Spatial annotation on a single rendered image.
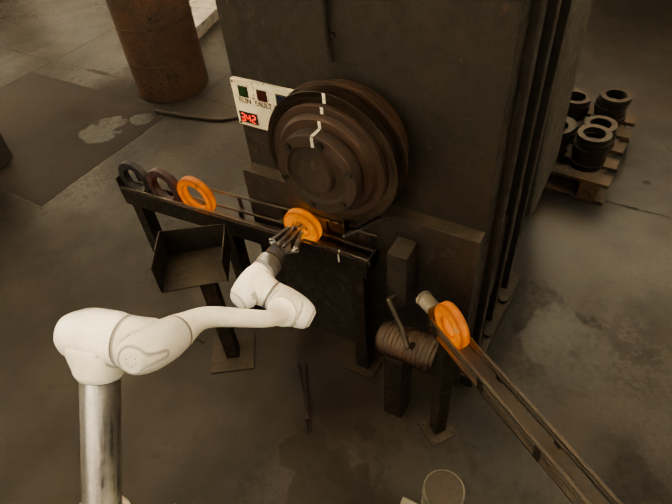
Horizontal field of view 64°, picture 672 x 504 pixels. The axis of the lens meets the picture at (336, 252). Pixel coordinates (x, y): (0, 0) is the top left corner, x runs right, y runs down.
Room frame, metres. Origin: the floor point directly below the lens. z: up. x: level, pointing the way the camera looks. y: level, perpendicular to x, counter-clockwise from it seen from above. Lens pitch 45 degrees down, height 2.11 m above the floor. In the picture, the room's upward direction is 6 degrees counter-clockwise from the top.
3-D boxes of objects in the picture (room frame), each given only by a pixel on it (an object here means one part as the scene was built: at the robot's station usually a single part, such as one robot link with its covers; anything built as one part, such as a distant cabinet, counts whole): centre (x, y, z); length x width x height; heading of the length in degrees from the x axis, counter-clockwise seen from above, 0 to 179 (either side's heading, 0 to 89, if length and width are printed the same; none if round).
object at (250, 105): (1.71, 0.19, 1.15); 0.26 x 0.02 x 0.18; 56
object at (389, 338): (1.14, -0.23, 0.27); 0.22 x 0.13 x 0.53; 56
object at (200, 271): (1.52, 0.55, 0.36); 0.26 x 0.20 x 0.72; 91
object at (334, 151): (1.35, 0.03, 1.11); 0.28 x 0.06 x 0.28; 56
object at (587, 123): (2.95, -1.29, 0.22); 1.20 x 0.81 x 0.44; 54
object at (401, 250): (1.31, -0.23, 0.68); 0.11 x 0.08 x 0.24; 146
